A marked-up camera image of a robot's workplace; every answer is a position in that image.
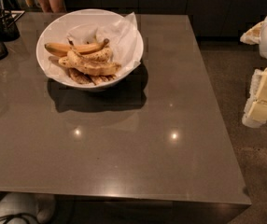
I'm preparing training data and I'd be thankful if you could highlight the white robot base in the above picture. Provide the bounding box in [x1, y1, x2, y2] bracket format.
[0, 191, 56, 224]

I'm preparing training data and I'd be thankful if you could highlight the spotted middle banana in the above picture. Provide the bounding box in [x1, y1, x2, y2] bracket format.
[58, 46, 113, 68]

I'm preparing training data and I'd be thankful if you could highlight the spotted banana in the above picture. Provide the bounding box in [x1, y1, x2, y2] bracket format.
[58, 46, 113, 68]
[67, 50, 121, 76]

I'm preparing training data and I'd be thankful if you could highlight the brown bottom right banana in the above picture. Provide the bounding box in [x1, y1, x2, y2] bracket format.
[90, 75, 117, 85]

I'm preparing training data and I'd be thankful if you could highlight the brown banana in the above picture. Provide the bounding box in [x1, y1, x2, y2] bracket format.
[90, 75, 117, 85]
[68, 68, 91, 84]

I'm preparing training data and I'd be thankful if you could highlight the spotted front banana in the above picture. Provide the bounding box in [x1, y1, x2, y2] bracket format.
[67, 50, 121, 76]

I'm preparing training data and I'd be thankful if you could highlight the white round bowl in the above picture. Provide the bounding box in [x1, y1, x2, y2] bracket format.
[36, 9, 144, 91]

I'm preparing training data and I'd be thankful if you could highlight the brown bottom left banana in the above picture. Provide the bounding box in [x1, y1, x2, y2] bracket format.
[68, 68, 91, 84]

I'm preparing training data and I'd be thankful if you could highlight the yellow top banana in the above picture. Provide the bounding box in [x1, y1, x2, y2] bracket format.
[44, 38, 109, 57]

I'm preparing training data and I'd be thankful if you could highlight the black wire utensil basket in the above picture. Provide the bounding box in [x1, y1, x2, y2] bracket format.
[0, 0, 20, 42]

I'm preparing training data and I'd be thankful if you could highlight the black cable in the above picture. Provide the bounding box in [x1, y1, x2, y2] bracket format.
[0, 213, 41, 224]

